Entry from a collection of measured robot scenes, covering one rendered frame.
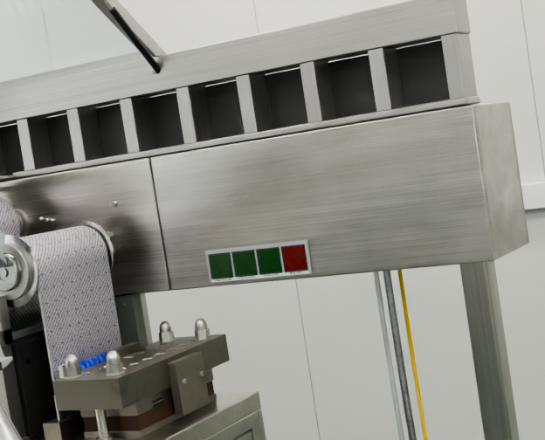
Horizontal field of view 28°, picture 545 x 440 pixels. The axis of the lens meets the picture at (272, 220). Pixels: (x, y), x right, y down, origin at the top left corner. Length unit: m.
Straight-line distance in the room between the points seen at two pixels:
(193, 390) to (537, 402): 2.58
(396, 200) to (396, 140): 0.12
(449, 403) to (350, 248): 2.62
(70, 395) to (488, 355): 0.85
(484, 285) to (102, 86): 0.95
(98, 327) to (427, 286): 2.51
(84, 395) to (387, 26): 0.92
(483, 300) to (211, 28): 3.00
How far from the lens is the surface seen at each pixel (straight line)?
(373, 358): 4.85
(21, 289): 2.25
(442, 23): 2.12
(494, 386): 2.34
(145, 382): 2.18
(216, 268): 2.36
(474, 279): 2.30
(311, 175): 2.23
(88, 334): 2.36
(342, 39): 2.20
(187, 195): 2.39
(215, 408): 2.32
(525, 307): 4.58
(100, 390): 2.14
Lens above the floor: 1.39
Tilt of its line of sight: 3 degrees down
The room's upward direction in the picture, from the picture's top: 9 degrees counter-clockwise
